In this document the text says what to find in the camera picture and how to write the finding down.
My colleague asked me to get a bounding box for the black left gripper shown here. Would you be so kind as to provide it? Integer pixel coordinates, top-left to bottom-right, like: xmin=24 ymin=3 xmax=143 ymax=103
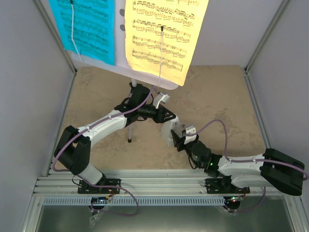
xmin=138 ymin=104 xmax=176 ymax=124

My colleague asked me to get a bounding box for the white metronome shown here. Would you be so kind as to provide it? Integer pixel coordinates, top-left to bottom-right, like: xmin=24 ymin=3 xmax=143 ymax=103
xmin=161 ymin=116 xmax=185 ymax=147

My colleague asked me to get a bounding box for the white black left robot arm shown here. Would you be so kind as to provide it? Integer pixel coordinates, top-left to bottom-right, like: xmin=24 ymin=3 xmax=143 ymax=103
xmin=54 ymin=84 xmax=180 ymax=193

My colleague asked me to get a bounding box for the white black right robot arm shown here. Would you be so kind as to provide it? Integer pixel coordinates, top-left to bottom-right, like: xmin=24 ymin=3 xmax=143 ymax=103
xmin=171 ymin=130 xmax=306 ymax=196

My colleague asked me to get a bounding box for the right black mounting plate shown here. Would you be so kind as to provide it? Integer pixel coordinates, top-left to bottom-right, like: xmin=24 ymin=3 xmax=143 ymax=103
xmin=205 ymin=177 xmax=251 ymax=194

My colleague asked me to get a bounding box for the black mounting plate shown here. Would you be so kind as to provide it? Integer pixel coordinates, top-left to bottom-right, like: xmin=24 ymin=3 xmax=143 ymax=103
xmin=77 ymin=178 xmax=121 ymax=194
xmin=205 ymin=177 xmax=251 ymax=194

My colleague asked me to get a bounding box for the white music stand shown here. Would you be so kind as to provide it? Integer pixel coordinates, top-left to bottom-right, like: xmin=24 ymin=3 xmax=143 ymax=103
xmin=71 ymin=0 xmax=180 ymax=143

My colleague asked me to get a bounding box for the right circuit board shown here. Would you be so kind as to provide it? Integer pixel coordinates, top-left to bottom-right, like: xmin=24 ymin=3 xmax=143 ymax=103
xmin=225 ymin=197 xmax=243 ymax=204

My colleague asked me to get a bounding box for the circuit board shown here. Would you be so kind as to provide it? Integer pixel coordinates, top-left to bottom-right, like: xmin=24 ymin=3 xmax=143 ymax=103
xmin=225 ymin=197 xmax=243 ymax=204
xmin=91 ymin=195 xmax=113 ymax=204

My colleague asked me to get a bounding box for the yellow sheet music page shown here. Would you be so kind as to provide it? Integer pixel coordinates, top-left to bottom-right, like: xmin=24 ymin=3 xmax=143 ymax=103
xmin=125 ymin=0 xmax=209 ymax=86

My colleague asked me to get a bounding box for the left circuit board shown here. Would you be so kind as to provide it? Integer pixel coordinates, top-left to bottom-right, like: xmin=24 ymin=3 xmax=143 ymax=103
xmin=91 ymin=195 xmax=113 ymax=204

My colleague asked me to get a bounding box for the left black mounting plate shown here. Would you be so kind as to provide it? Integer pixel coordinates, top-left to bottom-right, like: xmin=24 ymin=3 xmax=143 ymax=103
xmin=77 ymin=178 xmax=121 ymax=194

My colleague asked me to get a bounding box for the clear plastic bag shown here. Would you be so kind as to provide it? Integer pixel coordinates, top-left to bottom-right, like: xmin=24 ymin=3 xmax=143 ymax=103
xmin=89 ymin=211 xmax=103 ymax=228

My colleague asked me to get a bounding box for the blue sheet music page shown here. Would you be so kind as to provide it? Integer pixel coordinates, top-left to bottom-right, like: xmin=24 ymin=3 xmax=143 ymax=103
xmin=49 ymin=0 xmax=115 ymax=65

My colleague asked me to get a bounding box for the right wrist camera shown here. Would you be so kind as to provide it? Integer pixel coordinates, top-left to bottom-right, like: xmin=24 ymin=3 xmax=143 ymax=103
xmin=182 ymin=126 xmax=197 ymax=145

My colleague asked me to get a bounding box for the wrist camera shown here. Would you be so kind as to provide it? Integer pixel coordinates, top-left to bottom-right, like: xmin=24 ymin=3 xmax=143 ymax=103
xmin=182 ymin=126 xmax=197 ymax=145
xmin=153 ymin=92 xmax=170 ymax=109

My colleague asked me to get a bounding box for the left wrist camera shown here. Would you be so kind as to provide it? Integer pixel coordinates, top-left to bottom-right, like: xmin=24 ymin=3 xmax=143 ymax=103
xmin=153 ymin=92 xmax=170 ymax=109

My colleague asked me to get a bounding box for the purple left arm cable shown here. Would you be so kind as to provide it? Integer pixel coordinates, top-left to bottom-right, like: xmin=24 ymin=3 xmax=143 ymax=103
xmin=51 ymin=86 xmax=160 ymax=173

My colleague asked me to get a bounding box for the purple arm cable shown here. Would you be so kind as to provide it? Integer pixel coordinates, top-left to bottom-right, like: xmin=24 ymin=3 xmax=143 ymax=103
xmin=193 ymin=119 xmax=309 ymax=181
xmin=51 ymin=86 xmax=160 ymax=173

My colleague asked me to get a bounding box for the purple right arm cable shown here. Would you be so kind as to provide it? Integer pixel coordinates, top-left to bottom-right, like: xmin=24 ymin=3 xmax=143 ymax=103
xmin=193 ymin=119 xmax=309 ymax=181

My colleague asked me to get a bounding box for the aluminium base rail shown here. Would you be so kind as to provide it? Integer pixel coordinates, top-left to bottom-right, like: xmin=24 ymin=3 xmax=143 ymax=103
xmin=33 ymin=169 xmax=300 ymax=196

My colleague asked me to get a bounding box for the grey slotted cable duct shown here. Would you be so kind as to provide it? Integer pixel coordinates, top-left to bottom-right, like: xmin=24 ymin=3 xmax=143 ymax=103
xmin=43 ymin=196 xmax=225 ymax=206

